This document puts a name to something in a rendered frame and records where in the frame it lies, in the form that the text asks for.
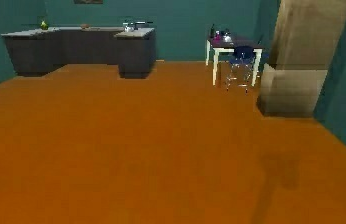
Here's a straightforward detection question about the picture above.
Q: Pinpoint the dark grey kitchen counter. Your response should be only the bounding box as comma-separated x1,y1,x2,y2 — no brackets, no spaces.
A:
0,26,158,80

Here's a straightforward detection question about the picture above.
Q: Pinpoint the silver kettle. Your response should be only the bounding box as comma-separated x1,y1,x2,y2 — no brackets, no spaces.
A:
221,29,233,42

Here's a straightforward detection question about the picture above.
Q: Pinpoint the blue chair with metal legs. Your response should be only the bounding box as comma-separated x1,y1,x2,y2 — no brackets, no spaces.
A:
224,45,257,94

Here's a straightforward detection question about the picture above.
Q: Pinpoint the white table with dark top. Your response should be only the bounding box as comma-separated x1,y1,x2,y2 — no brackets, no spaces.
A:
205,34,264,88

